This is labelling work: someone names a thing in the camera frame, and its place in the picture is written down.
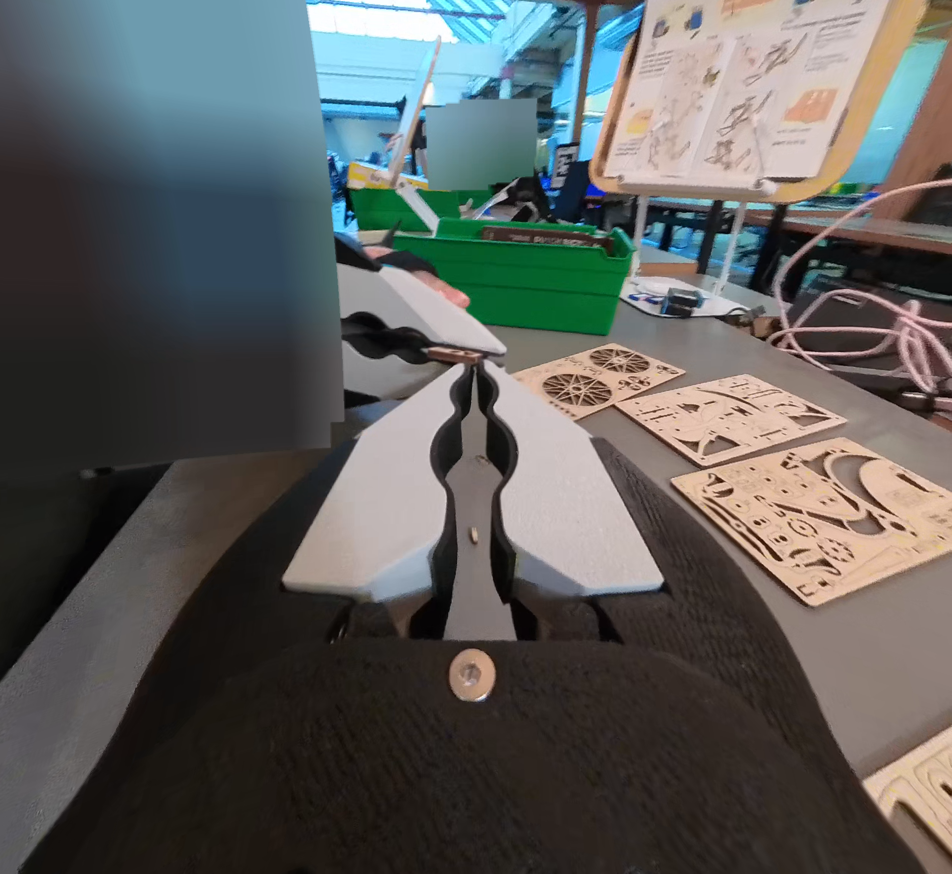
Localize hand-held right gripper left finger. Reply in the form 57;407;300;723
281;365;478;641

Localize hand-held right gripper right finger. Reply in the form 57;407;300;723
476;361;664;641

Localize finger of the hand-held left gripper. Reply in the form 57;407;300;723
336;263;508;363
341;350;458;405

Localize small loose wooden parts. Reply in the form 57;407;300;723
725;307;779;341

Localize person's left hand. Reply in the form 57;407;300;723
363;245;471;310

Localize green plastic bin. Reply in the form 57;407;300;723
348;184;492;232
393;218;637;337

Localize yellow cardboard box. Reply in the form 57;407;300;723
348;160;431;192

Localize dark brown wooden sheet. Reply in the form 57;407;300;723
479;223;617;253

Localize wooden sheet with wheel cutouts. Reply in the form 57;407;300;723
513;342;687;423

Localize wooden sheet with triangle cutouts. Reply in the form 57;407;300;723
616;374;847;467

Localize large wooden sheet curved cutouts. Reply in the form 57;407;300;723
671;437;952;608

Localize white paper sheet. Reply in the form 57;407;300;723
623;275;751;319

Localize black case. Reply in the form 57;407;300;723
784;285;952;390

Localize background wooden table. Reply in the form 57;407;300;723
646;196;952;276

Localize printed instruction sheet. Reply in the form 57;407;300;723
604;0;916;179

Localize pale wooden sheet rounded slots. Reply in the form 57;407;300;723
863;729;952;847

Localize pink cable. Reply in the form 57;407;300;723
770;178;952;399

